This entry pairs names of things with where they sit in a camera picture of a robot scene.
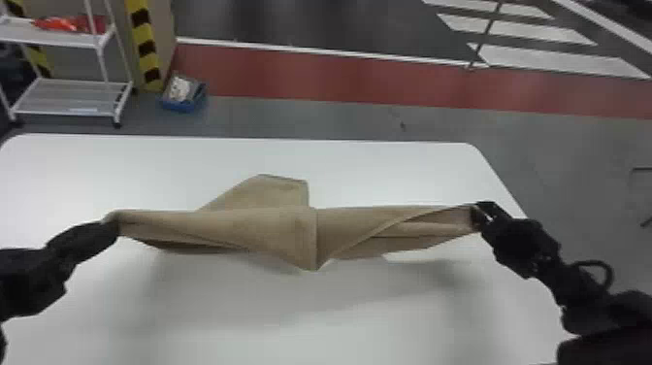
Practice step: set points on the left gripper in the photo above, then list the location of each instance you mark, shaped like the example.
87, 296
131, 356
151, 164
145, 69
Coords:
84, 239

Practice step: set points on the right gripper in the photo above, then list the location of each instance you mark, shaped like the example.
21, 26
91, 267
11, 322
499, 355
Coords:
519, 244

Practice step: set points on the beige towel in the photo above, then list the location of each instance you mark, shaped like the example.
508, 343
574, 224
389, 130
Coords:
285, 229

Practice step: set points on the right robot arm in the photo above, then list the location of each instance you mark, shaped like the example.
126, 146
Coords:
606, 321

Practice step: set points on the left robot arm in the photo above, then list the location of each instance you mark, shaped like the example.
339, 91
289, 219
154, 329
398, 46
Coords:
25, 280

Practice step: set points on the blue basket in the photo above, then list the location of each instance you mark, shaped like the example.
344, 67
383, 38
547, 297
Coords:
184, 94

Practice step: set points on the red snack packet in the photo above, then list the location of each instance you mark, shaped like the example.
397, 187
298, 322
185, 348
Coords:
55, 23

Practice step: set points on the yellow black striped post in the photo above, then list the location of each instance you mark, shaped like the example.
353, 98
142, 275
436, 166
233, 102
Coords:
145, 46

